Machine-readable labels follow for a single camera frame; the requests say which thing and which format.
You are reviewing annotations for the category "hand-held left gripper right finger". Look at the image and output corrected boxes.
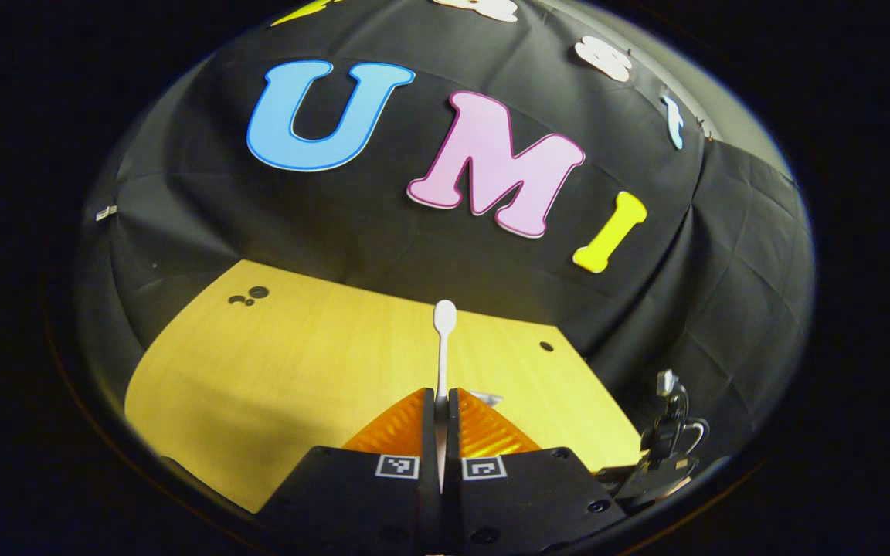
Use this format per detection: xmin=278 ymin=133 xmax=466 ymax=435
xmin=441 ymin=388 xmax=629 ymax=555

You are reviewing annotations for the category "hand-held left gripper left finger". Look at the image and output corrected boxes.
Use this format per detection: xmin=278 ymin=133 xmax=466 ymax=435
xmin=258 ymin=388 xmax=441 ymax=555

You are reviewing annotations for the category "white toothbrush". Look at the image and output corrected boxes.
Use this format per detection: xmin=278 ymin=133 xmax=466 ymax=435
xmin=433 ymin=300 xmax=458 ymax=495

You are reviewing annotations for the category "wooden desktop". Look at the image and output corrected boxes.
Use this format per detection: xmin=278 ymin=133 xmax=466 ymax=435
xmin=124 ymin=259 xmax=643 ymax=514

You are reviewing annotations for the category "black backdrop cloth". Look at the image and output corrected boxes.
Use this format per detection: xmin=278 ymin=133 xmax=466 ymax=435
xmin=74 ymin=0 xmax=817 ymax=495

